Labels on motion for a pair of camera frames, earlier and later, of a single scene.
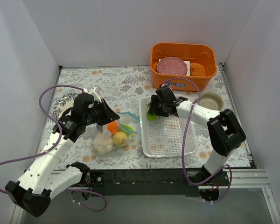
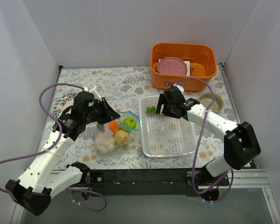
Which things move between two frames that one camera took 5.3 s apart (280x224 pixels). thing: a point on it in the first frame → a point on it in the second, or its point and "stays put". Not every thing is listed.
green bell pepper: [151, 117] → [130, 122]
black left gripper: [102, 112] stays put
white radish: [106, 132] stays put
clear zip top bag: [117, 134] stays put
